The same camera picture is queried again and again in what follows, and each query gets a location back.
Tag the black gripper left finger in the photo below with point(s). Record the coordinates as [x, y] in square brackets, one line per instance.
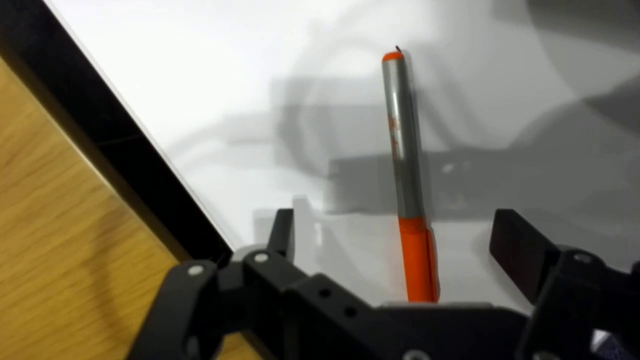
[284, 312]

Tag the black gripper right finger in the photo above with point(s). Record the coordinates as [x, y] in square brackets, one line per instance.
[575, 292]

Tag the orange and grey pen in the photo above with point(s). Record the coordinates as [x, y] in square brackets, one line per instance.
[417, 237]

